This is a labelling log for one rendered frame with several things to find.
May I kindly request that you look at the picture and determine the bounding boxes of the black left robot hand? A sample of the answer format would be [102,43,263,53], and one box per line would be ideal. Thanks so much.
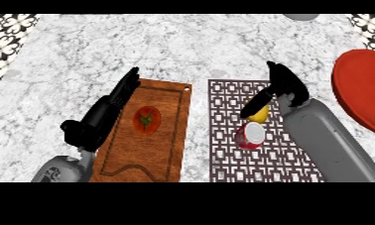
[59,66,142,153]

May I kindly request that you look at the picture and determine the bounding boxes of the red bowl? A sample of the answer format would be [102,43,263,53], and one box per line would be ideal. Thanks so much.
[329,49,375,134]

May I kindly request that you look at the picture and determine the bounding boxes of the brown patterned placemat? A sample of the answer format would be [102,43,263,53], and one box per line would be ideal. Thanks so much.
[207,78,326,183]

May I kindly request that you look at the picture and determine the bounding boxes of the red tomato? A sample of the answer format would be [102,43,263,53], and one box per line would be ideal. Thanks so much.
[131,105,162,136]

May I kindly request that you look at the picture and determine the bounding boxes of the red can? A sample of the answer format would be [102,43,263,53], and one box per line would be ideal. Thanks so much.
[233,121,269,151]

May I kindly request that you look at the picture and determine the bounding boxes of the brown wooden cutting board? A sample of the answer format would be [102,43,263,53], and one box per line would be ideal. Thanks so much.
[89,77,193,183]

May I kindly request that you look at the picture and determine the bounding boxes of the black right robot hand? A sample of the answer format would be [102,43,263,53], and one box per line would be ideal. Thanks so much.
[239,60,310,120]

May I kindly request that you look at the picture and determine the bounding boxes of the grey round object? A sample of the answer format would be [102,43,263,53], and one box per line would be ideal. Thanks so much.
[280,13,320,22]

